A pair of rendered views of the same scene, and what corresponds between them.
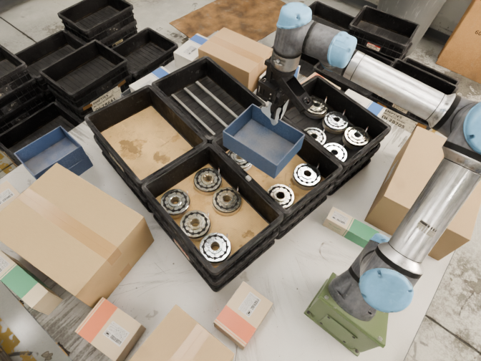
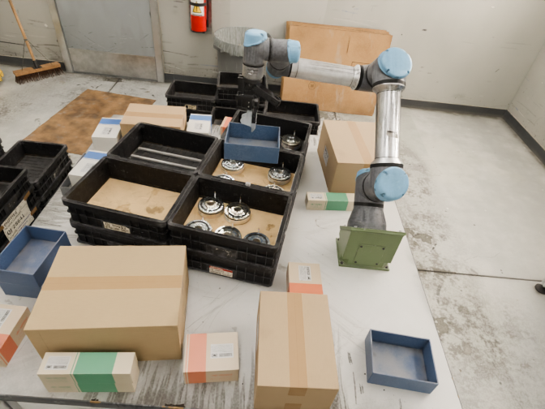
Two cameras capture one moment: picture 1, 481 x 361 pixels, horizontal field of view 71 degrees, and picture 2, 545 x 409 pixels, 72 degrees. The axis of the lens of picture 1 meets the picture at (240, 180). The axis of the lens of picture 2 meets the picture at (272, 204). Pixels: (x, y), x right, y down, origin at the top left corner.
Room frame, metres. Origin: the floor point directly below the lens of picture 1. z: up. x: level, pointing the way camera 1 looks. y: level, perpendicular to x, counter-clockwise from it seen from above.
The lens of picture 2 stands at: (-0.35, 0.61, 1.87)
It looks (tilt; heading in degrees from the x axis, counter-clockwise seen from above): 41 degrees down; 322
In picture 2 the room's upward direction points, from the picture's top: 7 degrees clockwise
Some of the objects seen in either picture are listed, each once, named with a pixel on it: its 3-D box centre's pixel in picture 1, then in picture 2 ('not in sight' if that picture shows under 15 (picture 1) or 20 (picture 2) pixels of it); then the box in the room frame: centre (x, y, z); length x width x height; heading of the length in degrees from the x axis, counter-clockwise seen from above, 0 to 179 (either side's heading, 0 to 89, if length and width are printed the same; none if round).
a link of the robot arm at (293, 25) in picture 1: (293, 30); (255, 48); (0.76, -0.10, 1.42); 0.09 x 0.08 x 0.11; 63
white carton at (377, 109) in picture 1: (358, 112); not in sight; (1.19, -0.54, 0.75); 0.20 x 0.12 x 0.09; 55
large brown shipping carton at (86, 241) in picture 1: (76, 234); (120, 301); (0.44, 0.55, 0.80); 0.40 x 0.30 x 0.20; 62
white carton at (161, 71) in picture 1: (155, 89); (94, 170); (1.24, 0.44, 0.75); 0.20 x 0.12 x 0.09; 140
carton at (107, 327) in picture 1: (112, 329); (212, 357); (0.16, 0.37, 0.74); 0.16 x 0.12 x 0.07; 63
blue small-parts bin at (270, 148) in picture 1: (263, 140); (252, 142); (0.68, -0.06, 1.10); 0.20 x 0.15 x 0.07; 56
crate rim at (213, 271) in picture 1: (211, 202); (233, 210); (0.54, 0.09, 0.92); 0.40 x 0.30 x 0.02; 45
